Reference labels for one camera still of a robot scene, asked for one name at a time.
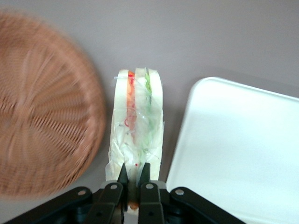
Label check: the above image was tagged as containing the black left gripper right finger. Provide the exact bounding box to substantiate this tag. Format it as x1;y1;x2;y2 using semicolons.
137;162;246;224

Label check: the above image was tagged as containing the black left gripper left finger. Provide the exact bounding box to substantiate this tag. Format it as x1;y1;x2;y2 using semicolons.
4;162;129;224

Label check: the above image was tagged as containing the triangle sandwich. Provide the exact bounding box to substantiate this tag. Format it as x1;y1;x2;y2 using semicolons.
104;67;166;212

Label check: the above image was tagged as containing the cream plastic tray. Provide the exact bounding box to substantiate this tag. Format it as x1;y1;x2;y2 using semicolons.
164;77;299;224

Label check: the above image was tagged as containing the round brown wicker basket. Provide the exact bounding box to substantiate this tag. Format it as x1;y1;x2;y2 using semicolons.
0;8;108;202

